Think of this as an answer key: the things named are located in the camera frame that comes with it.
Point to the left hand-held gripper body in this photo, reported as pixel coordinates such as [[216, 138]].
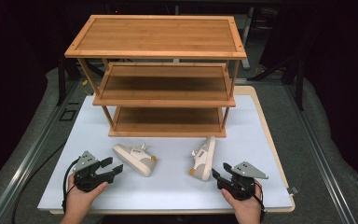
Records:
[[88, 179]]

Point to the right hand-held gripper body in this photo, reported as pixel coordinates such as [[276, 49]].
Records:
[[240, 183]]

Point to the white and beige sneaker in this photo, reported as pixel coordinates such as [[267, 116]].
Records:
[[202, 161], [135, 160]]

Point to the three-tier wooden shoe rack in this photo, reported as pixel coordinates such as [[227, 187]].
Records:
[[158, 35]]

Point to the person's left hand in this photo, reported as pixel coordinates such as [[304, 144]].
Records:
[[79, 199]]

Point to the person's right hand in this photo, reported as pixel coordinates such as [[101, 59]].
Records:
[[245, 208]]

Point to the white table mat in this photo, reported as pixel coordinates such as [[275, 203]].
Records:
[[167, 189]]

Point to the small metal clip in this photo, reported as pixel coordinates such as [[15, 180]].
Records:
[[293, 190]]

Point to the small yellow tag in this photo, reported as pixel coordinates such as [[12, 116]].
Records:
[[85, 83]]

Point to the black metal stand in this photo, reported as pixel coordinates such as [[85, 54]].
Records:
[[61, 81]]

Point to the white metal stand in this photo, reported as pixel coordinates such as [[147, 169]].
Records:
[[246, 40]]

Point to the grey metal rail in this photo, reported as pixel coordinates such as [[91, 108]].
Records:
[[21, 168], [320, 155]]

